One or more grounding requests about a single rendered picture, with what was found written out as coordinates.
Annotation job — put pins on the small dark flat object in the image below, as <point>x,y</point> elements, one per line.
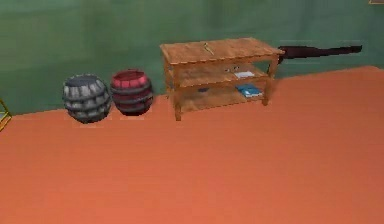
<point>202,90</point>

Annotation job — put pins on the blue book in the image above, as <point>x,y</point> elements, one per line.
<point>249,90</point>

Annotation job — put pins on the red barrel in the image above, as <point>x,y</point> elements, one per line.
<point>131,91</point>

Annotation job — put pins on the white paper sheet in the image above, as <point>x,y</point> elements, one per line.
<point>244,74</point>

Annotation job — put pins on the small brass key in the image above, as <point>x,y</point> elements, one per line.
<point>209,49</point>

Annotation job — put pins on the wooden shelf table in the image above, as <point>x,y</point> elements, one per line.
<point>220,51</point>

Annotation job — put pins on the grey barrel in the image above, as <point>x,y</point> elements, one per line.
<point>86,97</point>

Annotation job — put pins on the yellow frame stand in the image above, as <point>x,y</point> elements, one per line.
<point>4,115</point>

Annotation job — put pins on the framed wall picture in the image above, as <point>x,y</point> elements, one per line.
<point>376,1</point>

